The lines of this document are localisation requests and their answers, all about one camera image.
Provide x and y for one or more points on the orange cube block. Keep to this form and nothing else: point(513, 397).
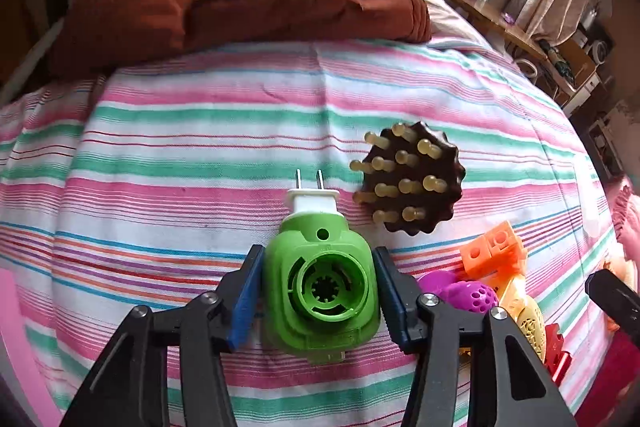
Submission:
point(480, 254)

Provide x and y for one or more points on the red cloth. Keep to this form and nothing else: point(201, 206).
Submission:
point(615, 377)

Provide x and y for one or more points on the striped bedsheet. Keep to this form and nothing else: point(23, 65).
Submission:
point(200, 157)

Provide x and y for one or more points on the brown knobbed massage comb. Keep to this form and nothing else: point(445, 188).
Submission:
point(440, 202)

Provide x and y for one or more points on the wooden shelf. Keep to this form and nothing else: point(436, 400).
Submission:
point(500, 14)

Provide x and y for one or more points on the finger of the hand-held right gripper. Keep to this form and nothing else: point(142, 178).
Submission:
point(612, 294)

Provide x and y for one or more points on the purple perforated plastic toy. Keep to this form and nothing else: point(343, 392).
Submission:
point(470, 297)

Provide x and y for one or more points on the white pillow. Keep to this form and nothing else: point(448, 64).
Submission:
point(450, 17)

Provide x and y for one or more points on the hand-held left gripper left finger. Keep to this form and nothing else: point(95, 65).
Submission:
point(245, 302)

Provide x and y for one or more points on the white bed rail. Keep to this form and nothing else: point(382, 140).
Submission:
point(30, 59)

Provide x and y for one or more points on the green plug-in vaporizer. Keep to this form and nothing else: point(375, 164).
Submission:
point(320, 292)

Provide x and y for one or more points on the pink ruffled cloth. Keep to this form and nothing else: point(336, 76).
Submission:
point(625, 217)

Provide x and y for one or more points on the red plastic block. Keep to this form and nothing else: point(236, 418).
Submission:
point(557, 357)

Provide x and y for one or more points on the yellow-orange plastic piece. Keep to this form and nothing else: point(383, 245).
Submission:
point(510, 288)

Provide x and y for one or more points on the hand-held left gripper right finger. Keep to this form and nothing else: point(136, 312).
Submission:
point(392, 302)

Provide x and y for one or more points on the beige perforated ball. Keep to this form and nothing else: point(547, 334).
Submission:
point(530, 322)

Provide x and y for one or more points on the cardboard box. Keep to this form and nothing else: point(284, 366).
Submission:
point(577, 59)

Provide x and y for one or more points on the white tray with pink rim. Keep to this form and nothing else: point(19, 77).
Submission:
point(20, 347)

